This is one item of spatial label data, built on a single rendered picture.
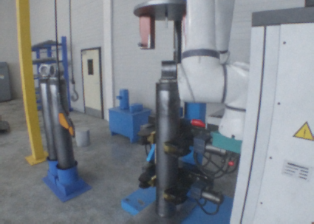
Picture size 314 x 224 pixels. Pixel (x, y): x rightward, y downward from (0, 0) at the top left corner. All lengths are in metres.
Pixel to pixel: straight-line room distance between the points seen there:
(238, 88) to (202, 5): 0.35
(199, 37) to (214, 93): 0.22
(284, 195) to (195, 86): 0.45
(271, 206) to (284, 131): 0.25
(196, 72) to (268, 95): 0.26
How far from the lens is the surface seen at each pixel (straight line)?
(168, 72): 1.60
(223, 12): 1.10
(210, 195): 1.87
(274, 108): 0.62
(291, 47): 0.60
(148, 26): 1.71
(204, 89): 0.71
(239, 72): 0.74
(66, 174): 2.72
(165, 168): 1.81
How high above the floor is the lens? 1.63
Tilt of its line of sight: 12 degrees down
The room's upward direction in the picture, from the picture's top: straight up
